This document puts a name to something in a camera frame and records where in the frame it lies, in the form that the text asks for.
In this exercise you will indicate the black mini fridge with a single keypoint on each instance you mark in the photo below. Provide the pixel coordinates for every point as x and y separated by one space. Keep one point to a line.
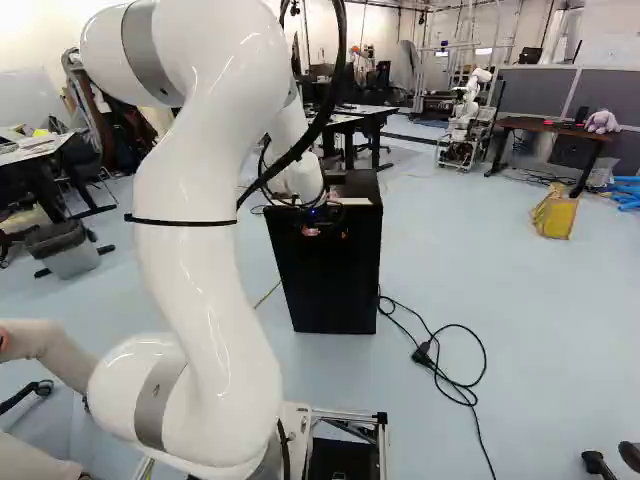
330 280

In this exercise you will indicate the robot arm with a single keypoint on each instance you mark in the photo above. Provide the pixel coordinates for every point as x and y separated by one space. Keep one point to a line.
200 300

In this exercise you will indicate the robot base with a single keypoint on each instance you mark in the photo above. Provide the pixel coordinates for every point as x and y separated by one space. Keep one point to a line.
345 450

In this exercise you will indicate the black office desk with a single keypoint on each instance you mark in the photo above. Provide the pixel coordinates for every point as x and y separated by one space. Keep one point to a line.
360 114

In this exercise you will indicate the white robot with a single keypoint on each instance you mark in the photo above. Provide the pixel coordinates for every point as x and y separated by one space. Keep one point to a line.
470 107

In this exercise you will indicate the yellow bag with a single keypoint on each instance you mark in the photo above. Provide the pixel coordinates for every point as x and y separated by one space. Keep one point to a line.
557 217

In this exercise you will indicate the wood top desk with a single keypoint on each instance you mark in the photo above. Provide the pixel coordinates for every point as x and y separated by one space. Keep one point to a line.
540 124

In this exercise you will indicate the grey bin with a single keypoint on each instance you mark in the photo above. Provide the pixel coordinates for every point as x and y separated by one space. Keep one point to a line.
65 252

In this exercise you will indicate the grey partition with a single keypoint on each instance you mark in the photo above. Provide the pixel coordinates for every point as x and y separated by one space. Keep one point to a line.
540 92

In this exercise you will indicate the purple plush toy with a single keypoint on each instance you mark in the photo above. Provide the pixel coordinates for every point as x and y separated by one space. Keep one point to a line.
602 122

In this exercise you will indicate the grey top table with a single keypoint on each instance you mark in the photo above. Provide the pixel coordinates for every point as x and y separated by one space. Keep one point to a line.
30 142

